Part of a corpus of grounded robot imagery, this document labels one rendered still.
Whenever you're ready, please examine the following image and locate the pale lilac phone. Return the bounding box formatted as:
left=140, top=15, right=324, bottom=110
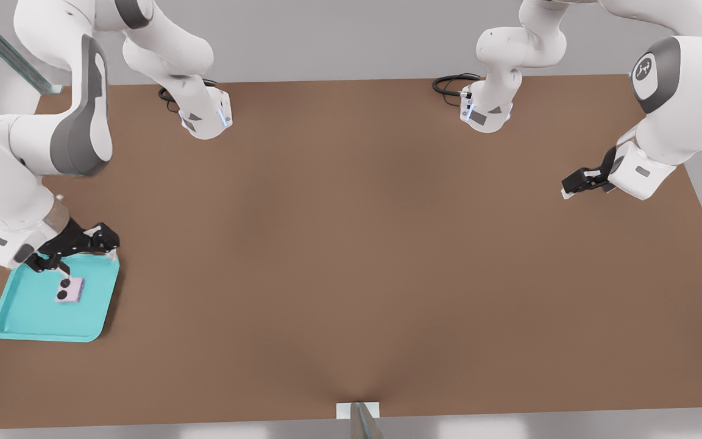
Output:
left=55, top=277, right=85, bottom=304

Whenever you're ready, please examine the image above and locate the black cable loop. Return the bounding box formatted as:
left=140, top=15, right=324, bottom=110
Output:
left=431, top=73, right=483, bottom=108
left=157, top=78, right=219, bottom=115

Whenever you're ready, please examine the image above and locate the pale blue-green tray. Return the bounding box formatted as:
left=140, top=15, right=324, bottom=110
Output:
left=0, top=252, right=121, bottom=343

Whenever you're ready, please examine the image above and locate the silver frame post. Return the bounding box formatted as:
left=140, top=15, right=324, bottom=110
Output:
left=335, top=401, right=385, bottom=439
left=0, top=0, right=64, bottom=96

